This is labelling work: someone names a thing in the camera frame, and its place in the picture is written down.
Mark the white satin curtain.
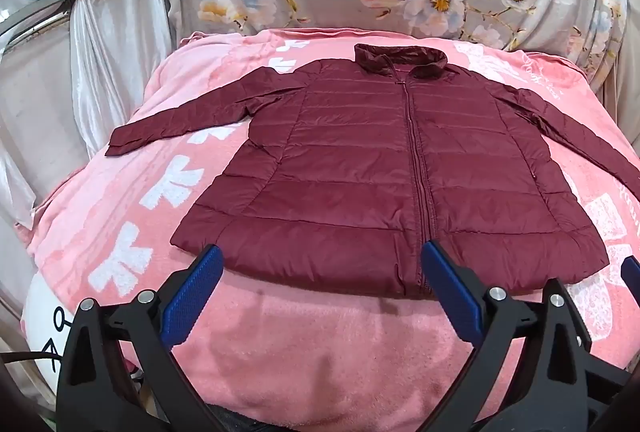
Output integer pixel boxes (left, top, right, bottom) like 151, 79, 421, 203
0, 0, 177, 233

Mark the white round cushion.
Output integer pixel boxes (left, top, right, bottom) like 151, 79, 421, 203
20, 271, 77, 409

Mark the maroon puffer jacket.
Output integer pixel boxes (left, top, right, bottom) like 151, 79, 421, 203
105, 42, 640, 300

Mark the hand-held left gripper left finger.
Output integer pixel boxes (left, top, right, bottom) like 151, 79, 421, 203
57, 245, 226, 432

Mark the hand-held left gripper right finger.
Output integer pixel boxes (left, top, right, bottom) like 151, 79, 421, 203
421, 240, 597, 432

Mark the black cable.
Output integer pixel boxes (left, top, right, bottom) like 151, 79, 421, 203
0, 350, 62, 366

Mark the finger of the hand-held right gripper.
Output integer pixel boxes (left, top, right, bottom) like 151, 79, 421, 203
620, 256, 640, 303

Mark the pink blanket with white bows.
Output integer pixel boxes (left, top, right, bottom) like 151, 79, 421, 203
22, 28, 640, 432

